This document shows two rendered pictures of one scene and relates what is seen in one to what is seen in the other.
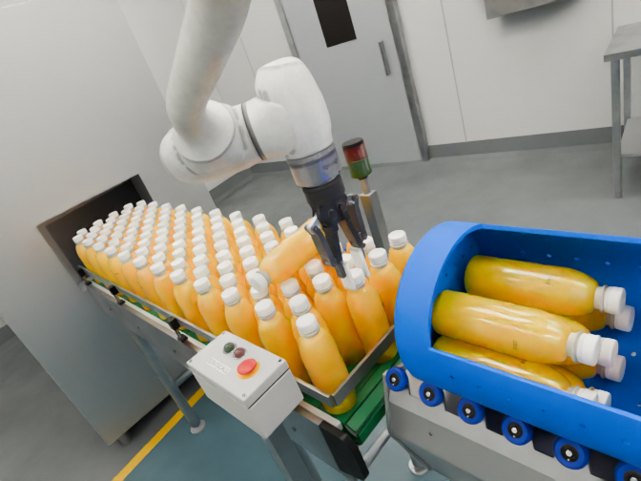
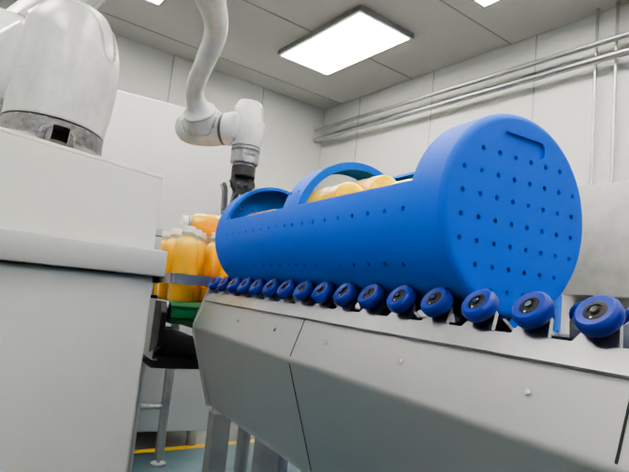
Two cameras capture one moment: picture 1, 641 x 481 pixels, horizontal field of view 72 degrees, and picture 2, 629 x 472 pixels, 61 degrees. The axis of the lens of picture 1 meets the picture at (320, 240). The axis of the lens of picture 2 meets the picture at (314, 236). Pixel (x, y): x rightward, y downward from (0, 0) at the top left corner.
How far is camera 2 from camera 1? 117 cm
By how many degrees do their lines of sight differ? 33
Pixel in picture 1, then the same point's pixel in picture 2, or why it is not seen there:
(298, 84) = (250, 109)
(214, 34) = (206, 44)
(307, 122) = (246, 125)
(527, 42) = not seen: hidden behind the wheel
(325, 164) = (246, 152)
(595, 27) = not seen: outside the picture
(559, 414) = (248, 228)
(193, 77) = (197, 65)
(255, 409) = not seen: hidden behind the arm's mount
